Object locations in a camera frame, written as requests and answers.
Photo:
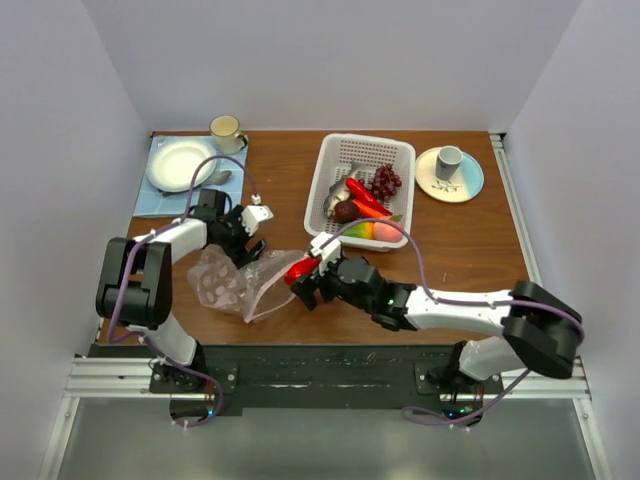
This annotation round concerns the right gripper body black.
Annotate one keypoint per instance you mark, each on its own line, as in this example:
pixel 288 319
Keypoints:
pixel 340 290

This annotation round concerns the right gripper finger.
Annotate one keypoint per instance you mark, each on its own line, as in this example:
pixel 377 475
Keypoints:
pixel 319 272
pixel 305 291

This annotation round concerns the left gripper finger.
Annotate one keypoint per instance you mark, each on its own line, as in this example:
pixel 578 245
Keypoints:
pixel 242 256
pixel 258 249

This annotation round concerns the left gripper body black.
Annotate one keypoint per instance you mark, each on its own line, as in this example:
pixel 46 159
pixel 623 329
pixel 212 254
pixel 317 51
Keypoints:
pixel 232 228

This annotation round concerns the fake red bell pepper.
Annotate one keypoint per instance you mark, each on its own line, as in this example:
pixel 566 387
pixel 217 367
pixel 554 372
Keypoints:
pixel 299 269

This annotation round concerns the clear zip top bag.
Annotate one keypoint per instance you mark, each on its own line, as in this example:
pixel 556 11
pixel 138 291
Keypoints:
pixel 252 292

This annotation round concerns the fake mango green orange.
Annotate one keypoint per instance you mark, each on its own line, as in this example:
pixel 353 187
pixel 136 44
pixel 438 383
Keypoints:
pixel 363 231

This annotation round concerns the fake peach pink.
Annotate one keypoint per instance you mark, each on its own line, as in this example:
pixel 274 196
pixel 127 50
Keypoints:
pixel 385 232

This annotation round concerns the fake dark purple fruit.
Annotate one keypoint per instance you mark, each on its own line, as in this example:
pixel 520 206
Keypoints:
pixel 345 212

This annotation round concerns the fake carrot orange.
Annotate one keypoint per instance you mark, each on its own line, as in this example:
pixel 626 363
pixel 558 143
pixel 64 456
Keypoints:
pixel 369 211

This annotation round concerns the fake red chili pepper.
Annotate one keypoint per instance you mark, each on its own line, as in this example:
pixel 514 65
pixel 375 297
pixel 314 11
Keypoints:
pixel 361 193

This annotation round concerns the fake fish grey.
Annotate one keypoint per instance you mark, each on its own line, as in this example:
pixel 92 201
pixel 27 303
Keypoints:
pixel 339 191

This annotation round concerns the fake purple grapes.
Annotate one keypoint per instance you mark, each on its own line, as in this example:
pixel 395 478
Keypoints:
pixel 385 183

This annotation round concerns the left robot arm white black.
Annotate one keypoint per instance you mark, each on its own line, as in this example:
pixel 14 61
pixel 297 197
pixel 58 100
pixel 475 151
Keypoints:
pixel 135 288

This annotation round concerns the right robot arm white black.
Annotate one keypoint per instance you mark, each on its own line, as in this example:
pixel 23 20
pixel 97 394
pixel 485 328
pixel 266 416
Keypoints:
pixel 525 327

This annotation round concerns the metal spoon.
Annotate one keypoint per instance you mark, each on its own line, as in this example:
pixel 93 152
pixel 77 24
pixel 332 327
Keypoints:
pixel 220 178

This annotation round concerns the blue checkered cloth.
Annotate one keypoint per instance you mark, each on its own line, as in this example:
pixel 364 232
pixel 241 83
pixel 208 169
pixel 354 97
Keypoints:
pixel 152 202

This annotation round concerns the white bowl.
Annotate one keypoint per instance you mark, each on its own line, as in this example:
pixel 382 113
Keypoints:
pixel 172 164

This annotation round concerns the cream mug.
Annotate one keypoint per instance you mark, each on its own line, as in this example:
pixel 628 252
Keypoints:
pixel 227 135

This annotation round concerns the white plastic basket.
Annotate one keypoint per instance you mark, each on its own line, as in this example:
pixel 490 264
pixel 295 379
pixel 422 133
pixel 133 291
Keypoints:
pixel 337 153

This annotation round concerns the pastel plate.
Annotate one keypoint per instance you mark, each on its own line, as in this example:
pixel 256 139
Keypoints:
pixel 463 183

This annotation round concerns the small grey cup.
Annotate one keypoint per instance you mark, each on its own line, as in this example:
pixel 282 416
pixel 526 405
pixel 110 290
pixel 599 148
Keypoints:
pixel 448 160

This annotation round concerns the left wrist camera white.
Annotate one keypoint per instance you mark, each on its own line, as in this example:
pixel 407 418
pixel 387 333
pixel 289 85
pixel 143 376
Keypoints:
pixel 253 216

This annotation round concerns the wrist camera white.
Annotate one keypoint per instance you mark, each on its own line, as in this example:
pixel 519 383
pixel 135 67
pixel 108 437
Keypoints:
pixel 326 247
pixel 253 216

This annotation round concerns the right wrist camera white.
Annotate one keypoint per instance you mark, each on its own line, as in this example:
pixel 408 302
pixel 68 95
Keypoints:
pixel 326 247

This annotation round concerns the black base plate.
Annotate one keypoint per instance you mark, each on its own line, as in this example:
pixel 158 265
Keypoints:
pixel 323 377

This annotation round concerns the aluminium frame rail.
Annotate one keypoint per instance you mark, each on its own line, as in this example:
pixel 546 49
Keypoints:
pixel 114 429

